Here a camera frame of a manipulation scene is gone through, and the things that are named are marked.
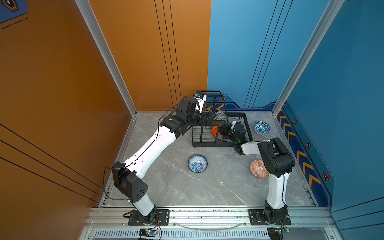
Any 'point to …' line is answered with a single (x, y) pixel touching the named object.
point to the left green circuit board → (147, 232)
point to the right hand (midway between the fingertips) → (214, 123)
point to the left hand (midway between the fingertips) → (207, 111)
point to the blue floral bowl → (197, 163)
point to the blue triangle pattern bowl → (261, 127)
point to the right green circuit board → (276, 233)
